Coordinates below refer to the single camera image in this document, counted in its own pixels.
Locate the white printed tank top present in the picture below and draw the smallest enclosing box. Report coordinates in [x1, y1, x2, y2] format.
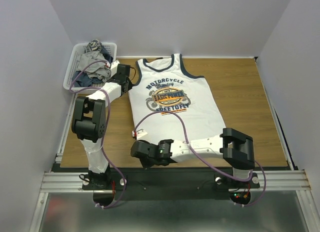
[128, 54, 226, 144]

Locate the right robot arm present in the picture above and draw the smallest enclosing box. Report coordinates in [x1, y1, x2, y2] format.
[130, 128, 255, 187]

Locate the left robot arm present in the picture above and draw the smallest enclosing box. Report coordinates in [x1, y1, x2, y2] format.
[71, 61, 133, 190]

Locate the grey tank top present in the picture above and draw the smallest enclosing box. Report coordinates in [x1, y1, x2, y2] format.
[77, 51, 111, 83]

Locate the navy blue tank top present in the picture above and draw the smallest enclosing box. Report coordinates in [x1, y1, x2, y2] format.
[71, 71, 103, 87]

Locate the patterned dark tank top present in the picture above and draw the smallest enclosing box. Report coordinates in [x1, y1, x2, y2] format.
[84, 39, 103, 53]

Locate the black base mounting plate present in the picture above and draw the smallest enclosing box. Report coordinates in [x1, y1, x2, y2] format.
[79, 168, 260, 201]

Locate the white plastic basket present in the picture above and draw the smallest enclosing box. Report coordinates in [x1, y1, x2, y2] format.
[63, 41, 117, 93]

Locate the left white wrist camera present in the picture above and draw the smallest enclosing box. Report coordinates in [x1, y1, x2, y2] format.
[108, 60, 120, 77]

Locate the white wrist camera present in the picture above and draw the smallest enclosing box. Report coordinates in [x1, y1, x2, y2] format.
[132, 129, 148, 140]
[108, 60, 120, 77]

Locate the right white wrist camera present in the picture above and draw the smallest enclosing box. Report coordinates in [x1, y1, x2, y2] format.
[132, 129, 148, 140]

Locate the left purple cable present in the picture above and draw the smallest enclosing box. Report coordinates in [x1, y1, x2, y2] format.
[69, 60, 127, 209]

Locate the purple cable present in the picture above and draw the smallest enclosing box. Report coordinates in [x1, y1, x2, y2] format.
[133, 111, 267, 208]
[69, 60, 127, 209]

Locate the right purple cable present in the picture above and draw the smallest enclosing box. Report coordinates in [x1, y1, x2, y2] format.
[133, 111, 267, 208]

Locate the aluminium frame rail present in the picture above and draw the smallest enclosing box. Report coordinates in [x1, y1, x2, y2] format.
[40, 171, 87, 192]

